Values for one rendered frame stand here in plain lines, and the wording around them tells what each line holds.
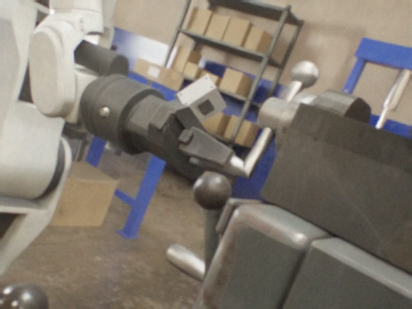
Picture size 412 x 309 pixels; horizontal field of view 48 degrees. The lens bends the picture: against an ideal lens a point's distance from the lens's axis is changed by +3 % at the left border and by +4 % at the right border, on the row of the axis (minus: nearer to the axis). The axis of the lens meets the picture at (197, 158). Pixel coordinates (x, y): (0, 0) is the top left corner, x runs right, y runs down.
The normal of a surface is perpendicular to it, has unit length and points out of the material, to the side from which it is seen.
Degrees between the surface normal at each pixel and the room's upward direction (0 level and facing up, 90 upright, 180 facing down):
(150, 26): 90
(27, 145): 71
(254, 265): 90
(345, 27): 90
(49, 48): 104
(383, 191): 90
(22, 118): 81
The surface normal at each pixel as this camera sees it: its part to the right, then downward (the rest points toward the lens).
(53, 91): -0.60, 0.12
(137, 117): -0.36, -0.42
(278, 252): -0.52, -0.11
